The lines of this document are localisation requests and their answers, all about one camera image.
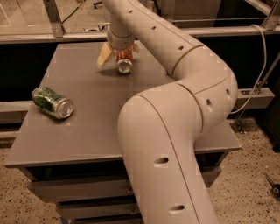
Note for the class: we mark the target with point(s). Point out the red coke can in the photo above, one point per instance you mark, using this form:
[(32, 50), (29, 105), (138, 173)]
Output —
[(124, 61)]

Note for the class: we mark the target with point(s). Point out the middle grey drawer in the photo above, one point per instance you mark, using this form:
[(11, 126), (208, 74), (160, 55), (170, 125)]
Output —
[(91, 210)]

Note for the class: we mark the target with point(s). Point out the top grey drawer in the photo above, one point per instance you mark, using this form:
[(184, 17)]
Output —
[(88, 188)]

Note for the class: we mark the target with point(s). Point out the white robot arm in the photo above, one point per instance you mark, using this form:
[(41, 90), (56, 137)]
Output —
[(157, 128)]

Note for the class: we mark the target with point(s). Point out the black caster wheel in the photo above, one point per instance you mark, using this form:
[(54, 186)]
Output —
[(275, 188)]

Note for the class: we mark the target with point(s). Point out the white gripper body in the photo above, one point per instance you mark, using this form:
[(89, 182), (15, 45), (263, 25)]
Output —
[(120, 42)]

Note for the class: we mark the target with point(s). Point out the grey drawer cabinet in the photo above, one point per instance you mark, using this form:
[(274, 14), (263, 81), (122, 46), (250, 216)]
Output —
[(86, 143)]

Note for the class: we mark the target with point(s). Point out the green soda can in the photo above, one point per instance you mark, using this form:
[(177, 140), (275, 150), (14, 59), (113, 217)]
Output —
[(52, 103)]

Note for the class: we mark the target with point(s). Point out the grey drawer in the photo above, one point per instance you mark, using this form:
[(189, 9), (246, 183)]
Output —
[(116, 219), (88, 188), (91, 210)]

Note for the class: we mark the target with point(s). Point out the bottom grey drawer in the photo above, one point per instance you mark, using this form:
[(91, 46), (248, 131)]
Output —
[(116, 219)]

